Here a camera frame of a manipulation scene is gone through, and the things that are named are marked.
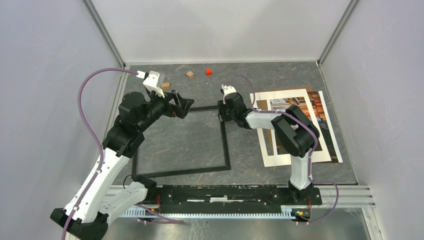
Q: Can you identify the red cube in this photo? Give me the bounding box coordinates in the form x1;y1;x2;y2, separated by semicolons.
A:
205;68;212;76

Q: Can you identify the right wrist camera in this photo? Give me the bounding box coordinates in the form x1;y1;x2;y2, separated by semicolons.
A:
220;84;237;97

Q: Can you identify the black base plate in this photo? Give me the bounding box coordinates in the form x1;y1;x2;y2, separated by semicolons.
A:
142;184;323;214

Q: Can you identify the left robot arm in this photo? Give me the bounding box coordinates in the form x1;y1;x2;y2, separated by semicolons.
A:
50;90;195;240

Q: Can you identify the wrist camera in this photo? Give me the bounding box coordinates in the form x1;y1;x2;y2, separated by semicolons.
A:
220;84;237;97
143;70;165;98

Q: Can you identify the light wooden cube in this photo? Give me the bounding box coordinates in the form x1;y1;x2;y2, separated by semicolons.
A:
186;71;195;80

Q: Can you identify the aluminium rail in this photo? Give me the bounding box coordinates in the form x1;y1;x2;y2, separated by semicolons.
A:
76;185;375;220

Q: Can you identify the brown wooden block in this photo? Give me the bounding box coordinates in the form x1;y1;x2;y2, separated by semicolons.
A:
161;82;171;91

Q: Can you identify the book photo print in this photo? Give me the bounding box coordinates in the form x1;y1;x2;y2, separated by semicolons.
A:
269;91;343;163

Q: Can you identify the black picture frame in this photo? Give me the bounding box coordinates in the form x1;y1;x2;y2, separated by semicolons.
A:
131;105;231;178

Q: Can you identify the brown backing board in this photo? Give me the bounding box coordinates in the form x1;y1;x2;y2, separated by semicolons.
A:
256;85;313;110

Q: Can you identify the white mat board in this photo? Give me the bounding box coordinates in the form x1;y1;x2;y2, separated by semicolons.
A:
250;89;330;167

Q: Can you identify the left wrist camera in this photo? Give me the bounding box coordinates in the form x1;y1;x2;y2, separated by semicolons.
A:
143;70;165;98

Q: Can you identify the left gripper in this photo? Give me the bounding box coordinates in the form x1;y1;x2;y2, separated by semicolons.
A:
138;86;194;132

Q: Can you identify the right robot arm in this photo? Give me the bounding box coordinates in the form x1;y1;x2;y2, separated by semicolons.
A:
218;92;320;204

